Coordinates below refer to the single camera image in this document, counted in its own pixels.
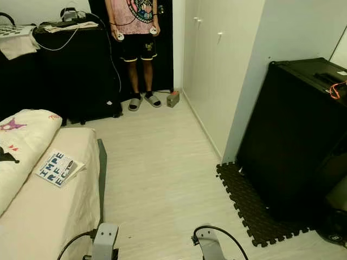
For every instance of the cream cartoon print quilt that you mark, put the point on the cream cartoon print quilt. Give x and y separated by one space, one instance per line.
27 143

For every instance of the white book blue letters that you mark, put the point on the white book blue letters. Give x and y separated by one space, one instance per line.
58 169

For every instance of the white folded cloth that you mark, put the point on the white folded cloth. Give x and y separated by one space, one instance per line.
17 44

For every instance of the black cabinet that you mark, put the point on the black cabinet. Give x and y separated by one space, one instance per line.
70 76

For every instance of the mattress with beige sheet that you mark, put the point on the mattress with beige sheet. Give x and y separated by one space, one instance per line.
54 216

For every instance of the grey electronic device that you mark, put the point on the grey electronic device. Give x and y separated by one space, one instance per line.
75 15

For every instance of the grey slipper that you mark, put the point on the grey slipper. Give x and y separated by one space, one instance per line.
135 103
153 100

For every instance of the white handheld controller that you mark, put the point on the white handheld controller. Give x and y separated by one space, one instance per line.
120 37
154 31

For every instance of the person in pink shirt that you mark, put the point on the person in pink shirt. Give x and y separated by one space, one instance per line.
133 21

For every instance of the small orange grey box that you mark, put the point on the small orange grey box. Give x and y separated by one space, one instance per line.
173 99

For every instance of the white wardrobe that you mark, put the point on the white wardrobe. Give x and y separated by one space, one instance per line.
222 81

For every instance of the black foam floor mat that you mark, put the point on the black foam floor mat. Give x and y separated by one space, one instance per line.
246 208

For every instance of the large black equipment case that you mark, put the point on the large black equipment case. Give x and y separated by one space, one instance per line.
287 141

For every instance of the black round base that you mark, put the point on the black round base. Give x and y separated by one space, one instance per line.
335 227

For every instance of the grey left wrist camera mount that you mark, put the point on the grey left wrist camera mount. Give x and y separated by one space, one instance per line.
105 241

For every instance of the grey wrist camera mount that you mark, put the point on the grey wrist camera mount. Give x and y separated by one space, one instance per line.
105 241
209 245

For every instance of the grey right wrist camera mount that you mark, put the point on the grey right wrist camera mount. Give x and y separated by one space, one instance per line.
209 245

